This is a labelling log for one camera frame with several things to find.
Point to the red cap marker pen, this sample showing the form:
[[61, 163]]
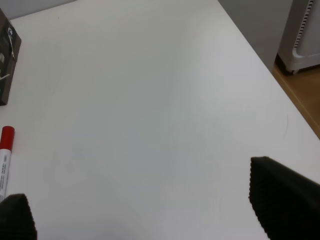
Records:
[[6, 145]]

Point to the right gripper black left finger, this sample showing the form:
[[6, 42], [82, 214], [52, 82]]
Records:
[[16, 219]]

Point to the dark brown box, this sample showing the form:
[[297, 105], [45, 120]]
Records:
[[10, 43]]

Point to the white appliance on floor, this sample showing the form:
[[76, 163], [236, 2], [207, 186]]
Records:
[[300, 44]]

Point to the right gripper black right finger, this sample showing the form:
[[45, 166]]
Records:
[[286, 204]]

